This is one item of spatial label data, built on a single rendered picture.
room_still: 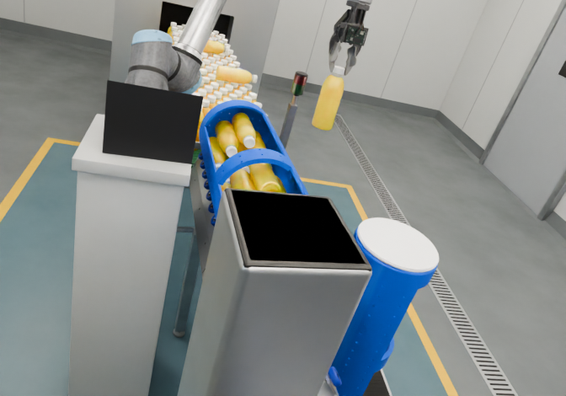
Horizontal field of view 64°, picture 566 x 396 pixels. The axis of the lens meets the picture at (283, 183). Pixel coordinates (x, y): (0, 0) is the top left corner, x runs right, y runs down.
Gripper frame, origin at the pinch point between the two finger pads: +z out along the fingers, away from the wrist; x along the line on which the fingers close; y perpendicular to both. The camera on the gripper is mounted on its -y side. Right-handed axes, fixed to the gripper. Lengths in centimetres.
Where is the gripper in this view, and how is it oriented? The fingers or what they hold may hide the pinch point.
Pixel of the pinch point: (339, 69)
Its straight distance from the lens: 150.0
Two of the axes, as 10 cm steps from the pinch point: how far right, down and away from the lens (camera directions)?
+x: 9.6, 1.6, 2.3
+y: 1.6, 3.7, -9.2
